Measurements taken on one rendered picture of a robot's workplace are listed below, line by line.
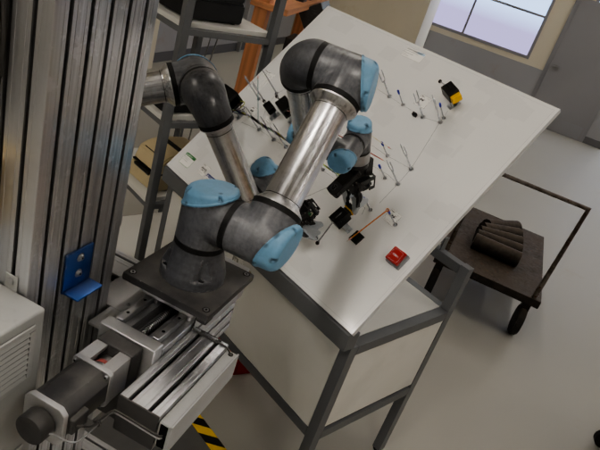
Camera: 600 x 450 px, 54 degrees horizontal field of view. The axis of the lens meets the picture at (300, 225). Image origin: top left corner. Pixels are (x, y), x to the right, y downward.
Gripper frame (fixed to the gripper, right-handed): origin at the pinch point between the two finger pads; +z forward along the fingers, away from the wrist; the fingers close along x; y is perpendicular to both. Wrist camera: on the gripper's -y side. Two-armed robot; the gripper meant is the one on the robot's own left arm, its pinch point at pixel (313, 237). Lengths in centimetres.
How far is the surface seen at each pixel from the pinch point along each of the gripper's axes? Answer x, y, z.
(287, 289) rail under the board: -13.9, -12.5, 8.3
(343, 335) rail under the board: -29.5, 9.3, 16.4
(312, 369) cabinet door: -31.5, -11.3, 31.4
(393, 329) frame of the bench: -13.4, 13.0, 39.1
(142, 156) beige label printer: 55, -98, -23
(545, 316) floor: 137, 4, 254
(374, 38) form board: 94, 13, -14
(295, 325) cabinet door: -19.7, -15.8, 21.2
